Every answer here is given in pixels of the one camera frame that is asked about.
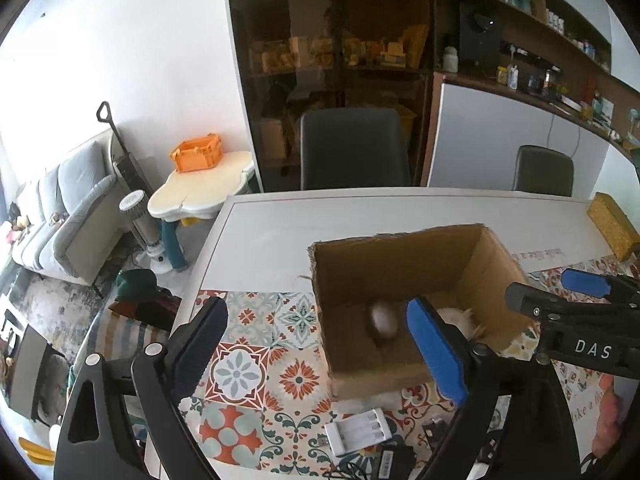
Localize patterned floor rug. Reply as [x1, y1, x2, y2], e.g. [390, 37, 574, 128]
[15, 270, 116, 323]

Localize cardboard box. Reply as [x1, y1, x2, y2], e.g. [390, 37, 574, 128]
[307, 224, 533, 401]

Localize white tower fan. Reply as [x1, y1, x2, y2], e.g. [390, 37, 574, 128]
[118, 191, 173, 275]

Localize cream kids table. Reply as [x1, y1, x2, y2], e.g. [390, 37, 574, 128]
[147, 151, 256, 271]

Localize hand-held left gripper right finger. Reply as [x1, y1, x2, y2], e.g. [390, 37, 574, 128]
[406, 296, 593, 480]

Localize dark red cloth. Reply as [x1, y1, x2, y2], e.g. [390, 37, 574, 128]
[107, 294, 183, 333]

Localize thin black wall cable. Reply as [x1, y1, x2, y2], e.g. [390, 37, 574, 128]
[546, 110, 582, 155]

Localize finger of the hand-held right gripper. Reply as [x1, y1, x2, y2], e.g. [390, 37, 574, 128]
[560, 267, 640, 311]
[504, 281, 640, 333]

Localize white battery charger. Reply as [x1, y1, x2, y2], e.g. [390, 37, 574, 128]
[324, 408, 392, 456]

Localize grey sofa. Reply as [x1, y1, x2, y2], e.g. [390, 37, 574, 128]
[10, 127, 121, 286]

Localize row of yellow boxes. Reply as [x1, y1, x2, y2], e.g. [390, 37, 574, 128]
[250, 25, 431, 72]

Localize wooden wall shelf unit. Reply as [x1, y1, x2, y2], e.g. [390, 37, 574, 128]
[432, 0, 640, 161]

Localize black power adapter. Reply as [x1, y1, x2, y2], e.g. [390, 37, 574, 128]
[375, 442, 417, 480]

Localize black upright vacuum cleaner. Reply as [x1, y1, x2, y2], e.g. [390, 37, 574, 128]
[96, 101, 153, 196]

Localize person's right hand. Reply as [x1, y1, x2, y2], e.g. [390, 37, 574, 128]
[592, 377, 630, 458]

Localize wide grey dining chair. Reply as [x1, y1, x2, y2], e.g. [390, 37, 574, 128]
[299, 107, 412, 192]

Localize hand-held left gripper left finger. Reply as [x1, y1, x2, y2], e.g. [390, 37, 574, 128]
[52, 296, 229, 480]

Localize orange plastic crate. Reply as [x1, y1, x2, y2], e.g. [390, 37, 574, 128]
[169, 132, 224, 174]

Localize small black object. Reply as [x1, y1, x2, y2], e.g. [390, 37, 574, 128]
[422, 420, 451, 442]

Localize white round object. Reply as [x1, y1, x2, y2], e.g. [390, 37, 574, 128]
[369, 300, 402, 350]

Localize yellow woven box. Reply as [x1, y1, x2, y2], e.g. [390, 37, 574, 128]
[586, 191, 640, 262]

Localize white crumpled object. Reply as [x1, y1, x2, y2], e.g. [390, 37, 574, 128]
[437, 307, 488, 345]

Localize black box appliance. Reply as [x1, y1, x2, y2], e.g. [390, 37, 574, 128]
[459, 2, 503, 66]

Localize stuffed toys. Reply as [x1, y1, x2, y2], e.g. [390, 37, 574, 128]
[0, 214, 32, 247]

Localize dark glass cabinet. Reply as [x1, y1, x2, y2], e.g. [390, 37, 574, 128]
[222, 0, 441, 193]

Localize striped basket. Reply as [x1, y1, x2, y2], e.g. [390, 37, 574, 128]
[75, 310, 171, 376]

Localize green hat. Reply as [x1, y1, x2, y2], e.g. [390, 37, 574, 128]
[116, 268, 168, 306]

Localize patterned tile tablecloth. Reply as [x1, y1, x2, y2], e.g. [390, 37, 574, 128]
[182, 199, 640, 480]

